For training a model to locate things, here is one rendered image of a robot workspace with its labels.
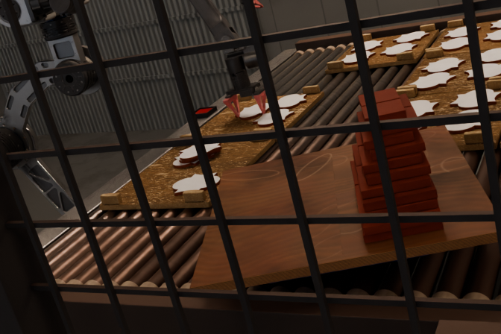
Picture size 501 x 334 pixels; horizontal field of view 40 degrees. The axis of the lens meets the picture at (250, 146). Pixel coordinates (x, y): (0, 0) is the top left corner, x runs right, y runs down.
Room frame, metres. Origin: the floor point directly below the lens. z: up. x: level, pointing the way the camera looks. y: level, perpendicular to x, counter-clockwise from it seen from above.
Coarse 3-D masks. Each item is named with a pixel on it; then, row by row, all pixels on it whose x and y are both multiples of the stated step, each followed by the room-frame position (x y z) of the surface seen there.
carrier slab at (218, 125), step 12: (312, 96) 2.26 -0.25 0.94; (228, 108) 2.39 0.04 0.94; (240, 108) 2.35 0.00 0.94; (300, 108) 2.16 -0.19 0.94; (216, 120) 2.28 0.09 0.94; (228, 120) 2.25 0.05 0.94; (240, 120) 2.21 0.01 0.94; (252, 120) 2.17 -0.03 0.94; (288, 120) 2.07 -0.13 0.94; (204, 132) 2.18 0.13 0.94; (216, 132) 2.15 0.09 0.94; (228, 132) 2.11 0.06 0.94; (240, 132) 2.08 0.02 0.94
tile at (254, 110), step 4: (256, 104) 2.31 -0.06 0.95; (244, 108) 2.31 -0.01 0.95; (248, 108) 2.29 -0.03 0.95; (252, 108) 2.28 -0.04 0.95; (256, 108) 2.26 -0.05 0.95; (268, 108) 2.24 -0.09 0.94; (244, 112) 2.26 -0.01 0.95; (248, 112) 2.25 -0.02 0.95; (252, 112) 2.23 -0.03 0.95; (256, 112) 2.22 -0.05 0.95; (260, 112) 2.21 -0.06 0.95; (236, 116) 2.25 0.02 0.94; (240, 116) 2.22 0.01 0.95; (244, 116) 2.21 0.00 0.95; (248, 116) 2.19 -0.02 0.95; (252, 116) 2.19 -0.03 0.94; (256, 116) 2.20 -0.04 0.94
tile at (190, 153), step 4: (208, 144) 1.95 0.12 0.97; (212, 144) 1.94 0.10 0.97; (216, 144) 1.93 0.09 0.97; (220, 144) 1.94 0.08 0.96; (188, 148) 1.96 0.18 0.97; (192, 148) 1.95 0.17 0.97; (208, 148) 1.91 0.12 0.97; (212, 148) 1.90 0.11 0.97; (216, 148) 1.90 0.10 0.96; (220, 148) 1.91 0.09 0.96; (180, 152) 1.95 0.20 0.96; (184, 152) 1.94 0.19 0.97; (188, 152) 1.93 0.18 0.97; (192, 152) 1.92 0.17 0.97; (196, 152) 1.91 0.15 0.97; (208, 152) 1.89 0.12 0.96; (180, 156) 1.91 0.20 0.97; (184, 156) 1.90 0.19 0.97; (188, 156) 1.89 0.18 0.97; (192, 156) 1.88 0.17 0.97; (196, 156) 1.88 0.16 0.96; (184, 160) 1.89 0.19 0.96; (188, 160) 1.88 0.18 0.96
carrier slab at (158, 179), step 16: (224, 144) 2.00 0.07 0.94; (240, 144) 1.97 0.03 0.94; (256, 144) 1.93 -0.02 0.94; (272, 144) 1.93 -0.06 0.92; (160, 160) 2.01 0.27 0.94; (224, 160) 1.86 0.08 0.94; (240, 160) 1.82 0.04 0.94; (256, 160) 1.83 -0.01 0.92; (144, 176) 1.91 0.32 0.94; (160, 176) 1.87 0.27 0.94; (176, 176) 1.83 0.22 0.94; (128, 192) 1.80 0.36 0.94; (160, 192) 1.74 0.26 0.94; (208, 192) 1.65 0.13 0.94; (112, 208) 1.75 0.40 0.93; (128, 208) 1.72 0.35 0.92; (160, 208) 1.66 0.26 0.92; (176, 208) 1.64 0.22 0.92
